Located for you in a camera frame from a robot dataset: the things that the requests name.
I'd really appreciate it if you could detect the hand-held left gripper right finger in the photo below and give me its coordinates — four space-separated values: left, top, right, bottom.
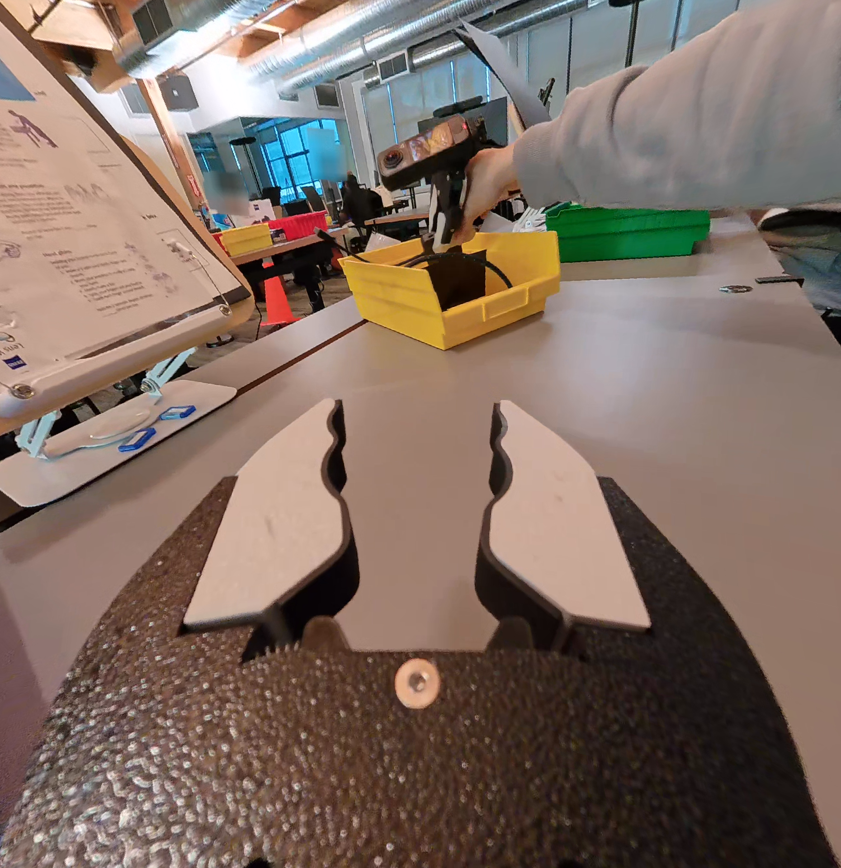
475 399 653 653

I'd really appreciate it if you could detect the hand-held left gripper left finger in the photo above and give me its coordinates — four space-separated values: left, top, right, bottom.
182 397 362 635

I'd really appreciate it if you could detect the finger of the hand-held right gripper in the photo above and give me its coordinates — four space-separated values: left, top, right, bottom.
429 193 463 253

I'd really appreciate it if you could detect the person's right forearm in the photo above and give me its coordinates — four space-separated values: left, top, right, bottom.
512 0 841 212

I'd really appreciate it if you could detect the person's right hand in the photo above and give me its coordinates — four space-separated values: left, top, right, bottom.
458 144 530 244

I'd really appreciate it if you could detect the black card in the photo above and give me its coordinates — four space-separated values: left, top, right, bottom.
420 254 489 313

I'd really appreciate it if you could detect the red plastic bin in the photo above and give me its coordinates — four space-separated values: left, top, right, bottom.
267 211 329 240

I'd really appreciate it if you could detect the white stand base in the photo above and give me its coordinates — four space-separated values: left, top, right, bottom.
0 378 240 508

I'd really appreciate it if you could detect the green plastic bin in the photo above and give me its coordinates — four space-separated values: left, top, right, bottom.
545 202 712 263

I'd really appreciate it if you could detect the orange traffic cone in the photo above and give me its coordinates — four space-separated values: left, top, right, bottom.
260 274 301 327

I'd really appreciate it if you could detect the small yellow plastic bin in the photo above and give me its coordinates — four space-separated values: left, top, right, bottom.
220 223 273 258

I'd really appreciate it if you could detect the instruction sheet on book stand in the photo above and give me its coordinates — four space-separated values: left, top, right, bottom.
0 0 256 442

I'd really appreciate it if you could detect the person's light sweatshirt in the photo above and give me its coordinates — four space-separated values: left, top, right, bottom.
758 203 841 314

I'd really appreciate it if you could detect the silver air duct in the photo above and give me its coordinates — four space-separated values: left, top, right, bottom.
244 0 587 85

